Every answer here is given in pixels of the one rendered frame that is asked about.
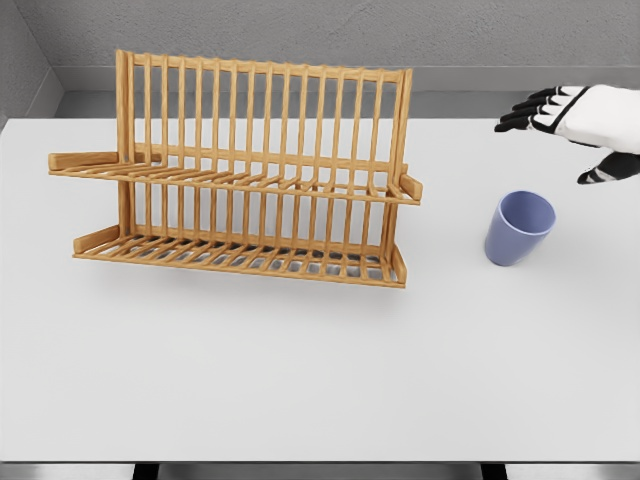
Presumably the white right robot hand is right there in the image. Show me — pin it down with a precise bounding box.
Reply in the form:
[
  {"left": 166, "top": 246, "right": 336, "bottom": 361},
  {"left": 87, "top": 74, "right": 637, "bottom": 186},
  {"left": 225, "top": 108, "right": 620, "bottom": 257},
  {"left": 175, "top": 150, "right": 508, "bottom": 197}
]
[{"left": 493, "top": 84, "right": 640, "bottom": 186}]

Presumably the blue plastic cup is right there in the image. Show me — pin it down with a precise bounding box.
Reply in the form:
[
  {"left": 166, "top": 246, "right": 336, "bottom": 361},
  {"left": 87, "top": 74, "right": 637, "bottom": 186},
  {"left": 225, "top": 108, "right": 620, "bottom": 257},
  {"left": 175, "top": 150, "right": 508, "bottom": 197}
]
[{"left": 483, "top": 189, "right": 557, "bottom": 267}]

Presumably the wooden two-tier dish rack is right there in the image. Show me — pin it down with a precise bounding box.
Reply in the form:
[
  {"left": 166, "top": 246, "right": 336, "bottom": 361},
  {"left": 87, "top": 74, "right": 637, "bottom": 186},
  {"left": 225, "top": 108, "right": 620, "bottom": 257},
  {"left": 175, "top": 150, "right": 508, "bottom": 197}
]
[{"left": 47, "top": 48, "right": 424, "bottom": 289}]

